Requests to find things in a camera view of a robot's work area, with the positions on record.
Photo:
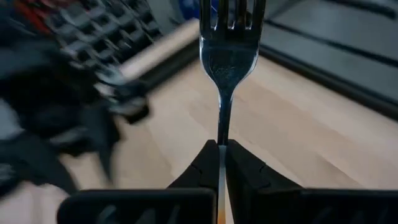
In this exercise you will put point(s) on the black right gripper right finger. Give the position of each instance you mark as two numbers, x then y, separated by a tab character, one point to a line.
280	202

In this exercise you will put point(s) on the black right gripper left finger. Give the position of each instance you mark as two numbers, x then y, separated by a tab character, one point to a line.
186	199

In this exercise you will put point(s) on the storage bin rack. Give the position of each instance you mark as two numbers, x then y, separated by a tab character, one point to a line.
102	28

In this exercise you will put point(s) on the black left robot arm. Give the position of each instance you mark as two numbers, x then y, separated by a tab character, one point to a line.
28	93

